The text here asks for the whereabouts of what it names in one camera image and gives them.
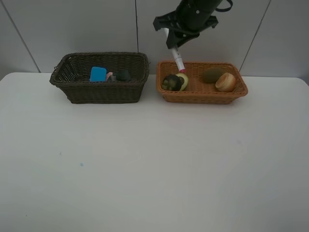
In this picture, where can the dark brown wicker basket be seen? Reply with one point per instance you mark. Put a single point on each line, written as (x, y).
(72, 76)

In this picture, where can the brown kiwi fruit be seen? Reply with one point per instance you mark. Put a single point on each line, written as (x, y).
(210, 76)

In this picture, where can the orange peach fruit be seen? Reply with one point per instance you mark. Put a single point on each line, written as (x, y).
(226, 83)

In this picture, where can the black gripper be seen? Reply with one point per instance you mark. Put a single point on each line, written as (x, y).
(187, 25)

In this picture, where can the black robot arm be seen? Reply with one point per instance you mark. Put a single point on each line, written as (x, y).
(208, 6)

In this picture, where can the orange wicker basket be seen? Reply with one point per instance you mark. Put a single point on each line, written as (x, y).
(197, 91)

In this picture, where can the halved avocado with pit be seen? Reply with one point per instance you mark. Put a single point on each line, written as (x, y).
(184, 80)

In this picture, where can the dark purple mangosteen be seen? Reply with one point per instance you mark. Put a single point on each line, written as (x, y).
(172, 83)

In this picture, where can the blue whiteboard eraser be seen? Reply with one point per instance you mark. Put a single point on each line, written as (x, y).
(98, 74)

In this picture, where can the black pump bottle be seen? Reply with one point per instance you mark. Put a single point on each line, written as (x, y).
(122, 75)

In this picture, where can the white marker with pink caps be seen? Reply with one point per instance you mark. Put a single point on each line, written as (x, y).
(177, 57)

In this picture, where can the pink bottle with white cap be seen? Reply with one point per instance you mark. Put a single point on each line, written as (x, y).
(109, 76)

